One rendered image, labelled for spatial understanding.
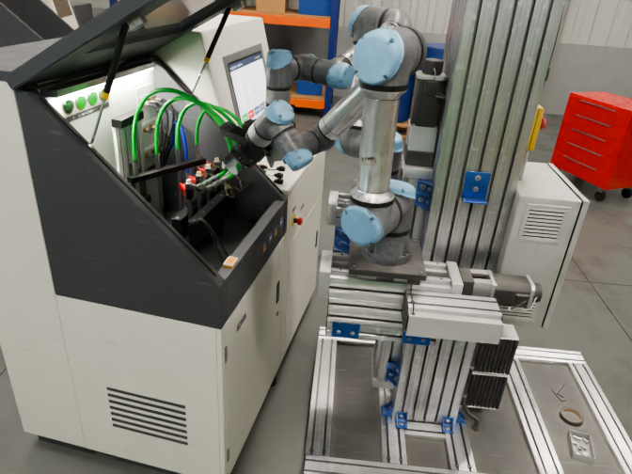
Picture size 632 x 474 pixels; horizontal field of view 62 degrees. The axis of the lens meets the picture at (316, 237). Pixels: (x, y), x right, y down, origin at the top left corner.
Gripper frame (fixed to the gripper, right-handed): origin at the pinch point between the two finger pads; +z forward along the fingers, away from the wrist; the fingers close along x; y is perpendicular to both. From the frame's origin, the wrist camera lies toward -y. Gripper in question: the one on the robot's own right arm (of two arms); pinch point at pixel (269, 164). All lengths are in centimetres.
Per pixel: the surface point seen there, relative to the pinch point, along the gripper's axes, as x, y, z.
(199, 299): -35.0, -9.7, 32.7
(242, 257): -16.7, -3.2, 26.6
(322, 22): 507, -101, 5
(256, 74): 80, -33, -11
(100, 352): -35, -47, 63
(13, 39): 251, -315, 17
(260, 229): 4.0, -4.3, 26.5
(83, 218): -35, -46, 12
